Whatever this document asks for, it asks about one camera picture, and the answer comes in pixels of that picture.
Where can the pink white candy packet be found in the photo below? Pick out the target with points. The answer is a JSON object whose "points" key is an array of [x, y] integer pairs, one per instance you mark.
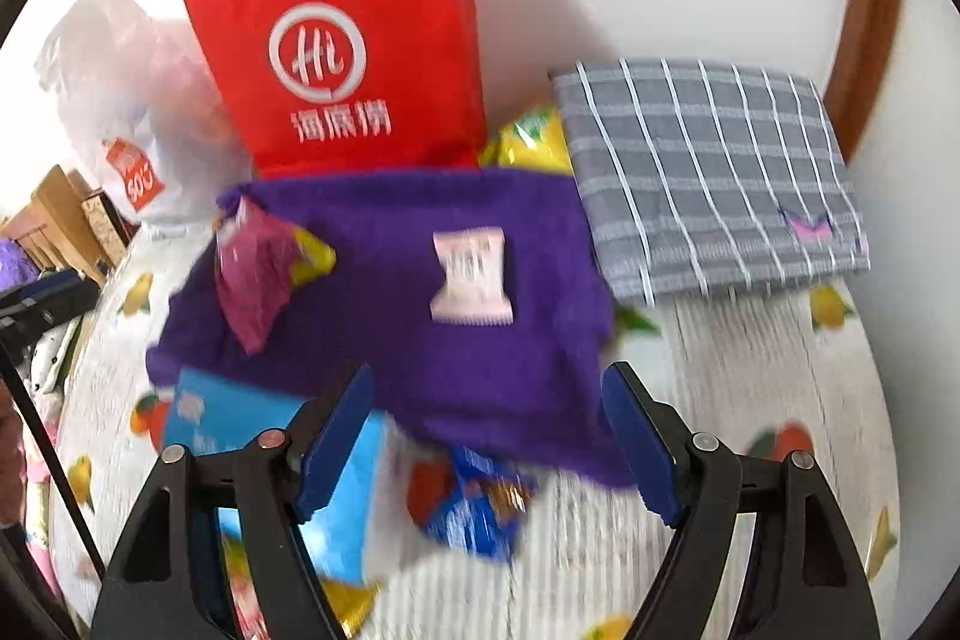
{"points": [[471, 276]]}

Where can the wooden furniture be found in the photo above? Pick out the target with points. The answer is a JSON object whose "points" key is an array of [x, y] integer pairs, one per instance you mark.
{"points": [[67, 212]]}

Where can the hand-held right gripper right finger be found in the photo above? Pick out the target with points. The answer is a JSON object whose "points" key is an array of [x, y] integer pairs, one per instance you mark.
{"points": [[637, 452]]}

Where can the grey plaid folded cloth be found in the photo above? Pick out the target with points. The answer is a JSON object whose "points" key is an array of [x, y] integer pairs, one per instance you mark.
{"points": [[705, 175]]}

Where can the purple towel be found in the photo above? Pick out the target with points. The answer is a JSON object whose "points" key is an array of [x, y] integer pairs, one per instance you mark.
{"points": [[390, 347]]}

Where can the white plastic bag red logo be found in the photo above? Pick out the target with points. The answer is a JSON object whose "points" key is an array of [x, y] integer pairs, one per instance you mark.
{"points": [[112, 108]]}

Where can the fruit print tablecloth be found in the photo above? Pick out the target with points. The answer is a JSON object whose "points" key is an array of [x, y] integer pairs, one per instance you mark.
{"points": [[750, 370]]}

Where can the light blue box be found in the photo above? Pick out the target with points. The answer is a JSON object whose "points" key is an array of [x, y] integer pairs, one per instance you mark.
{"points": [[225, 415]]}

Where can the wooden door frame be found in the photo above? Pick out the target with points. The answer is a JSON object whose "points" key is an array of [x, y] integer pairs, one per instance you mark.
{"points": [[870, 10]]}

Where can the blue snack packet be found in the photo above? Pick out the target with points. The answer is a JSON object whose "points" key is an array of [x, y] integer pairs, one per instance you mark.
{"points": [[469, 512]]}

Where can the pink snack packet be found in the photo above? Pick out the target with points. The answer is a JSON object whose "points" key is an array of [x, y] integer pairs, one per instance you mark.
{"points": [[251, 280]]}

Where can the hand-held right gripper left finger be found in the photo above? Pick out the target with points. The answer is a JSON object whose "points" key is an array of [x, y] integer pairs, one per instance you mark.
{"points": [[337, 452]]}

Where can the black tripod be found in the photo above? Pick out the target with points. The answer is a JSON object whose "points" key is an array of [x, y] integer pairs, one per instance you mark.
{"points": [[45, 452]]}

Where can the yellow snack bag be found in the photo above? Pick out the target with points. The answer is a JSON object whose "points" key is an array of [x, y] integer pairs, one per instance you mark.
{"points": [[529, 145]]}

